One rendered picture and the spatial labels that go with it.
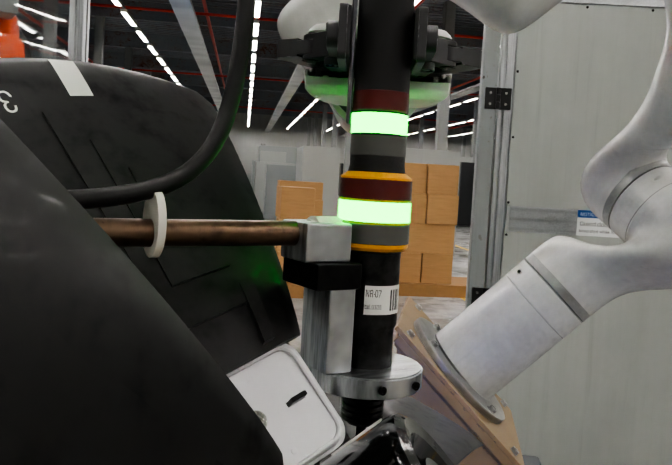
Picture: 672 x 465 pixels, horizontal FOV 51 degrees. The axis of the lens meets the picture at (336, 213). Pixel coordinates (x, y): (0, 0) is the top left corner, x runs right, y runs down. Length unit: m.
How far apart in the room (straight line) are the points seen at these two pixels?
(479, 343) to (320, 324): 0.63
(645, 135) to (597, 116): 1.36
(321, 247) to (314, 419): 0.09
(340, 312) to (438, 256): 8.26
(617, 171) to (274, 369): 0.74
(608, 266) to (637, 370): 1.46
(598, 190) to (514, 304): 0.20
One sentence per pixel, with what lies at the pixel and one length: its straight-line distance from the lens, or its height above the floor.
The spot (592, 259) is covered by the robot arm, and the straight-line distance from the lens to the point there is 1.01.
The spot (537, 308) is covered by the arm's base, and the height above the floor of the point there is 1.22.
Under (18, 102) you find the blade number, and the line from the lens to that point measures 0.44.
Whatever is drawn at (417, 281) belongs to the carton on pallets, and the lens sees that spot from 8.62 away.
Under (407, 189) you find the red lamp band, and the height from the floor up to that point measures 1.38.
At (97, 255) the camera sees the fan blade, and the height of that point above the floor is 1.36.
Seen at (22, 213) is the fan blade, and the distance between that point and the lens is 0.18.
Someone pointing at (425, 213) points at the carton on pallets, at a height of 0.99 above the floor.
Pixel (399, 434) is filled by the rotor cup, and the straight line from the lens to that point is 0.34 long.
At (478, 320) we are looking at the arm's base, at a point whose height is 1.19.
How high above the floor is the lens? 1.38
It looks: 3 degrees down
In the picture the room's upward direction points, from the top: 3 degrees clockwise
